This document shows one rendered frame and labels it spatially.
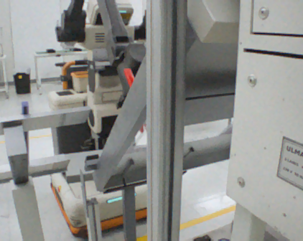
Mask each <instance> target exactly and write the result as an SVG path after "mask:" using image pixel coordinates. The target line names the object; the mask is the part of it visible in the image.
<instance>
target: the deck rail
mask: <svg viewBox="0 0 303 241"><path fill-rule="evenodd" d="M196 39H197V36H196V35H195V32H194V31H193V29H192V27H191V26H190V23H189V22H188V20H187V53H188V51H189V50H190V48H191V46H192V45H193V42H195V40H196ZM145 120H146V55H145V57H144V59H143V62H142V64H141V66H140V68H139V71H138V72H137V74H136V77H135V79H134V81H133V84H132V85H131V89H130V90H129V93H128V95H127V96H126V99H125V101H124V104H123V105H122V109H121V110H120V113H119V114H118V117H117V119H116V122H115V124H114V125H113V128H112V130H111V133H110V135H109V137H108V139H107V142H106V144H105V147H104V148H103V151H102V153H101V156H100V158H99V160H98V163H97V164H96V166H95V169H94V172H93V179H94V182H95V188H96V191H102V190H103V188H104V187H105V185H106V184H107V182H108V180H109V179H110V178H111V175H112V173H113V172H114V171H115V169H116V167H117V166H118V164H119V163H120V160H121V159H122V157H123V156H124V154H125V153H126V150H128V148H129V146H130V145H131V143H132V141H133V140H134V139H135V137H136V135H137V133H138V132H139V130H140V128H141V127H142V126H143V124H144V122H145Z"/></svg>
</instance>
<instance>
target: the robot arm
mask: <svg viewBox="0 0 303 241"><path fill-rule="evenodd" d="M84 3H85V0H71V2H70V5H69V7H68V8H67V10H65V9H64V10H63V13H62V15H61V20H60V23H61V27H55V35H56V37H57V41H58V42H77V41H80V39H78V35H77V33H78V32H81V29H85V24H86V21H85V20H86V17H87V12H86V10H83V6H84ZM97 3H98V8H99V12H100V13H101V17H102V21H103V25H104V28H105V34H106V38H105V40H106V45H107V47H106V49H107V55H108V60H109V62H110V64H111V67H117V68H116V69H117V70H118V76H119V78H120V83H121V86H122V90H123V93H124V95H121V96H120V98H119V100H118V102H117V104H116V108H117V109H119V108H122V105H123V104H124V101H125V99H126V96H127V95H128V93H129V90H130V89H131V87H130V86H129V83H128V81H127V79H126V76H125V74H124V70H125V69H130V70H131V72H132V74H133V76H134V78H135V77H136V74H137V72H138V71H139V68H140V66H141V64H142V62H143V59H144V57H145V55H146V47H145V46H144V44H143V42H134V39H133V37H132V36H130V34H129V31H128V29H127V28H126V27H125V26H124V23H123V20H122V18H121V15H120V13H119V10H118V5H117V3H116V0H97Z"/></svg>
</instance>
